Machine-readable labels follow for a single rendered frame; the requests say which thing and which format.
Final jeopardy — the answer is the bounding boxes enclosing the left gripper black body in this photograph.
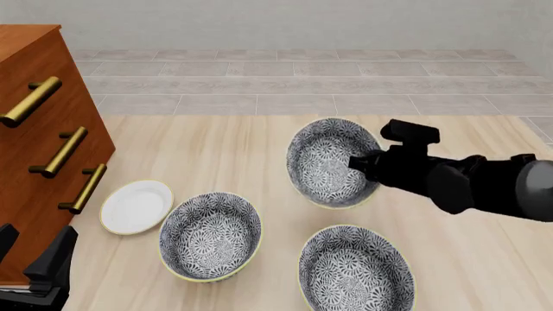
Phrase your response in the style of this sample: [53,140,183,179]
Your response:
[0,282,71,311]

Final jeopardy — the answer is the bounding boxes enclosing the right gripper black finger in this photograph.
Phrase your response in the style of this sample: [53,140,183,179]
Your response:
[347,152,378,181]

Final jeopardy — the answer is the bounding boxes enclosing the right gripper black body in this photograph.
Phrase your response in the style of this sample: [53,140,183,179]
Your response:
[371,143,446,197]

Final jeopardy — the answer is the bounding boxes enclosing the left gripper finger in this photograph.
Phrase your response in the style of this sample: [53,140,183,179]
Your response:
[23,225,79,288]
[0,223,21,264]

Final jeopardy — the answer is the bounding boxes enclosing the black patterned bowl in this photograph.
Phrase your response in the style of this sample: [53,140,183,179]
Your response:
[286,117,385,210]
[297,224,416,311]
[158,192,264,287]

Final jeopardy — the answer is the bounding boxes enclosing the black plate on stalk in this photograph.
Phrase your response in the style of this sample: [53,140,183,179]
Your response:
[379,118,441,150]

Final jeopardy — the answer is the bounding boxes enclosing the white plate with yellow rim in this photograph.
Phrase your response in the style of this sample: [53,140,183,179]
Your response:
[99,179,175,236]

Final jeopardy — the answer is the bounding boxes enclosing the wooden cabinet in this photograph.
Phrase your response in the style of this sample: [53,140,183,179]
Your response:
[0,24,117,288]

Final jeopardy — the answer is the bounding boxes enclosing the short brass drawer handle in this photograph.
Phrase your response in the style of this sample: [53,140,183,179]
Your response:
[58,163,108,215]

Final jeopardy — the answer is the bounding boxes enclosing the medium brass drawer handle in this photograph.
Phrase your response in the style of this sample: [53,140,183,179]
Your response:
[29,126,89,179]

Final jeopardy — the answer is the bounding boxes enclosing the long brass drawer handle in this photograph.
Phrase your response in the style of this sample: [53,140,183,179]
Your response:
[0,75,63,129]

